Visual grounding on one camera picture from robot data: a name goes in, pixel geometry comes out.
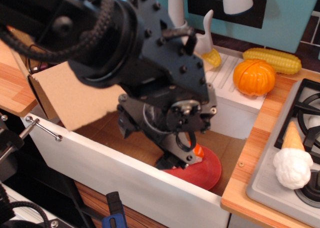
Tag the toy ice cream cone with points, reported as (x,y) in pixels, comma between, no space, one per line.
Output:
(292,163)

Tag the toy salmon sushi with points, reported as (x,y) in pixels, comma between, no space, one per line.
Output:
(197,152)

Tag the metal clamp with handle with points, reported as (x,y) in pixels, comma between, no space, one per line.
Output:
(11,142)

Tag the teal toy microwave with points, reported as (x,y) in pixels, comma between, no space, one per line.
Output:
(278,24)

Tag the orange toy pumpkin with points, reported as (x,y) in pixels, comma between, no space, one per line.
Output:
(254,77)

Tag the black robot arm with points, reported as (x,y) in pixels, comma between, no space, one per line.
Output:
(131,43)

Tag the white toy sink basin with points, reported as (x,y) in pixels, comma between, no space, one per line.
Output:
(162,197)

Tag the small yellow toy corn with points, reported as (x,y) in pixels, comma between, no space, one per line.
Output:
(213,57)

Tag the blue black bar clamp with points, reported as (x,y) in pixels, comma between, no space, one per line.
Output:
(117,217)

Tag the cardboard sheet sink bottom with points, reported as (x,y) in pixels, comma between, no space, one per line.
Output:
(106,132)

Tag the yellow toy corn cob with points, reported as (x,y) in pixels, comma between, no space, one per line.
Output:
(282,62)

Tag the red plastic plate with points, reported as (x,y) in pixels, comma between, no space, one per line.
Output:
(204,175)

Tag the brown cardboard kitchen set box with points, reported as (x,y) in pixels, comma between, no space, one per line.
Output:
(60,94)

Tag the grey toy faucet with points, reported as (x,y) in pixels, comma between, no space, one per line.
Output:
(176,11)

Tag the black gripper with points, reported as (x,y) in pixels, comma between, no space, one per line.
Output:
(136,116)

